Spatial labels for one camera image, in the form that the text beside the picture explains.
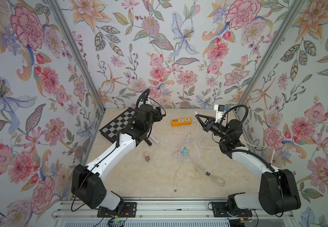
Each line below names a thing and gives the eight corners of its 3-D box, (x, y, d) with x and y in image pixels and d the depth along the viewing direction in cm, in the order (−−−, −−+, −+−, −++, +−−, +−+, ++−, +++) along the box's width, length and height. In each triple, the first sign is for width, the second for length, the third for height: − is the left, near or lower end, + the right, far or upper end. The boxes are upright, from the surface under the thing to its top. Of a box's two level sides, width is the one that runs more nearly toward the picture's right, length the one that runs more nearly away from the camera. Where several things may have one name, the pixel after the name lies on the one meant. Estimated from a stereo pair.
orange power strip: (171, 126, 111) (172, 124, 109) (170, 122, 115) (170, 119, 112) (192, 124, 113) (193, 122, 111) (190, 119, 116) (191, 117, 114)
